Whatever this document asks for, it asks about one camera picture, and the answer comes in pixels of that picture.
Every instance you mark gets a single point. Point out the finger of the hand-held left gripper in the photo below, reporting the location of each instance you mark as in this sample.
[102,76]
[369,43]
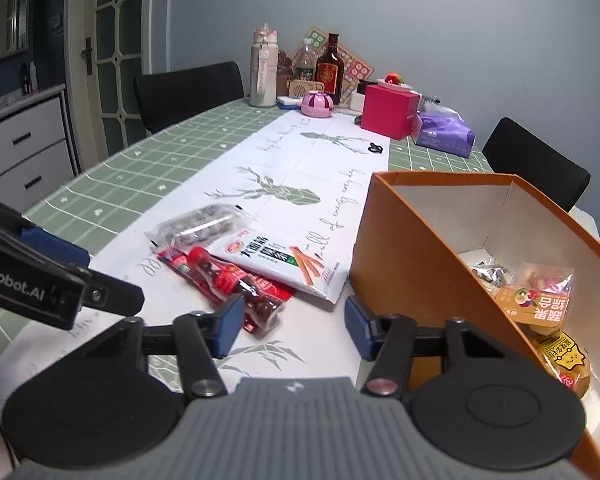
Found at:
[115,296]
[55,247]

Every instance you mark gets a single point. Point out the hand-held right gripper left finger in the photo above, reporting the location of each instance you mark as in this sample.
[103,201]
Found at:
[230,327]

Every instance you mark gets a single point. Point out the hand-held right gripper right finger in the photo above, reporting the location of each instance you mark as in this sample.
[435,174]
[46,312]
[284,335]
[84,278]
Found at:
[357,329]

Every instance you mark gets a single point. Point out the red packet of dark dates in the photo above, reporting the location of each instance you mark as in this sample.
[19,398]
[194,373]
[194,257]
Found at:
[252,297]

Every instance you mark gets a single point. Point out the red snack packet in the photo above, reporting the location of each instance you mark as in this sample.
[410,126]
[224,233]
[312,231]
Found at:
[176,262]

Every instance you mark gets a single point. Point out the white stick snack packet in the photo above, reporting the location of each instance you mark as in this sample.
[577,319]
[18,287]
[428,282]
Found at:
[275,265]

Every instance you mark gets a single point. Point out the orange cardboard box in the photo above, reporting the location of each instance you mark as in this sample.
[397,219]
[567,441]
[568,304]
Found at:
[405,260]

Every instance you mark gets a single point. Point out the clear packet of round nuts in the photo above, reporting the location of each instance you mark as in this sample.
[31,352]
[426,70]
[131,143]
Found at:
[200,227]

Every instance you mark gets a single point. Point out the grey white snack packet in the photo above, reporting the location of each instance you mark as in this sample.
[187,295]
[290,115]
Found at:
[490,272]

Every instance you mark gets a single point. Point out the orange fruit snack packet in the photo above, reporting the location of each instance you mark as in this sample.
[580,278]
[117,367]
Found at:
[530,307]

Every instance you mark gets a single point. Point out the dried fruit packet orange label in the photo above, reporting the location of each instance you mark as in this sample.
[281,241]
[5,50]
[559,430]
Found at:
[545,277]

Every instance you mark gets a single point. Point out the yellow waffle packet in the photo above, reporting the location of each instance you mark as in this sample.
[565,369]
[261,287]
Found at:
[565,355]

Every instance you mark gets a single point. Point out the white drawer cabinet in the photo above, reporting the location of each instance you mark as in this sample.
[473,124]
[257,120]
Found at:
[25,145]

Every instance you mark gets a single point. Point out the green checkered tablecloth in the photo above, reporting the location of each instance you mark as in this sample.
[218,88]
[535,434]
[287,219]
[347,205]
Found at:
[130,170]

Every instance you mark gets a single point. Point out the white deer print table runner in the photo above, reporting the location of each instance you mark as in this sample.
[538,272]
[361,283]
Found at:
[290,170]

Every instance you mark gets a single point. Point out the small black bottle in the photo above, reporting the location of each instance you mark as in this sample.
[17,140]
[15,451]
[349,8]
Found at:
[28,80]

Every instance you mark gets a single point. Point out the black chair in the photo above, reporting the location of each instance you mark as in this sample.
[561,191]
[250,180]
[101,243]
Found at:
[190,92]
[535,165]

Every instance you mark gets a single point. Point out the glass panel door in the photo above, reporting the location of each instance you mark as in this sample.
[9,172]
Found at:
[115,50]

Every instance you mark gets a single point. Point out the purple tissue pack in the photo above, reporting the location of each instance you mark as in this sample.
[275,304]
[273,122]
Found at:
[442,132]

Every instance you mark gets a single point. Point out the pink gift box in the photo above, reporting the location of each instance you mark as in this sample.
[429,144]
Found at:
[387,112]

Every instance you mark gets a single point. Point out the pink round container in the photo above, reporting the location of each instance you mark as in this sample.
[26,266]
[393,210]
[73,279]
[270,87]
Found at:
[317,104]

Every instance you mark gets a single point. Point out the white jar with black lid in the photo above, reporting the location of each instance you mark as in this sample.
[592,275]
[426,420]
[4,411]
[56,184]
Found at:
[359,100]

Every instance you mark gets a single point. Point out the flat blue box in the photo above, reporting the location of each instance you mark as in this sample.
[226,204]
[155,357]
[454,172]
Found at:
[287,102]

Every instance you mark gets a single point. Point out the small wooden radio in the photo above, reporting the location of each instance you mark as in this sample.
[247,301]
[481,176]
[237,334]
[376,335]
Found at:
[302,89]

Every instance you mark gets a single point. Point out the white plate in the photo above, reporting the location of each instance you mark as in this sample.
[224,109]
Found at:
[402,86]

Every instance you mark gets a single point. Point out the red toy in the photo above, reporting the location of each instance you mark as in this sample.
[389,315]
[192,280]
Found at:
[393,79]

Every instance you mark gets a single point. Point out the dark liquor bottle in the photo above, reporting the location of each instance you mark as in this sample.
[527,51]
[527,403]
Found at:
[327,72]

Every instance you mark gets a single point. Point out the brown jar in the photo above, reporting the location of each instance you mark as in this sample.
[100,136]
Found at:
[285,75]

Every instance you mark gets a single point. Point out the white pink water bottle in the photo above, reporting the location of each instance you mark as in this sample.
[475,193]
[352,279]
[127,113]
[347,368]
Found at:
[263,70]

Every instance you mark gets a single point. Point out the tan dotted game board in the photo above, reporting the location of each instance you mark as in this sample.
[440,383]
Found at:
[355,67]

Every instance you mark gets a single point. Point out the clear plastic bottle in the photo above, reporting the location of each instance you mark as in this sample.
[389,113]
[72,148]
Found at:
[304,62]

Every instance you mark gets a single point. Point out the green dotted game board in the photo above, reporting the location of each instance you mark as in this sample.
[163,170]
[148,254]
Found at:
[316,37]

